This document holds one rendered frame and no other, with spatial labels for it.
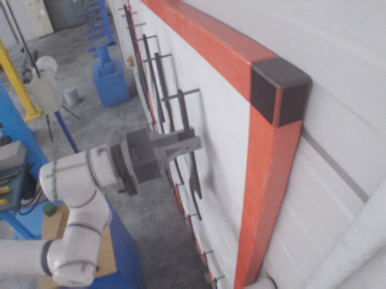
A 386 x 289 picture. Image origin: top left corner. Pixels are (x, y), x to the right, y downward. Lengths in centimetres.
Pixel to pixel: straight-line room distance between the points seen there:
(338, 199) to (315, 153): 6
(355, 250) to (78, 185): 48
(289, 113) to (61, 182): 44
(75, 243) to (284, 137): 46
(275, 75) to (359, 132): 9
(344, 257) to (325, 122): 13
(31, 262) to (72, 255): 11
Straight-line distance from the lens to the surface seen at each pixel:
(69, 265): 56
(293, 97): 25
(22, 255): 65
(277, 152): 29
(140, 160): 50
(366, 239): 22
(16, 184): 258
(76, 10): 1279
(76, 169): 54
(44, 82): 288
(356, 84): 22
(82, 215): 61
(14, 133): 307
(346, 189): 27
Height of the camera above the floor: 252
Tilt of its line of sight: 43 degrees down
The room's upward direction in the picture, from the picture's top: 8 degrees counter-clockwise
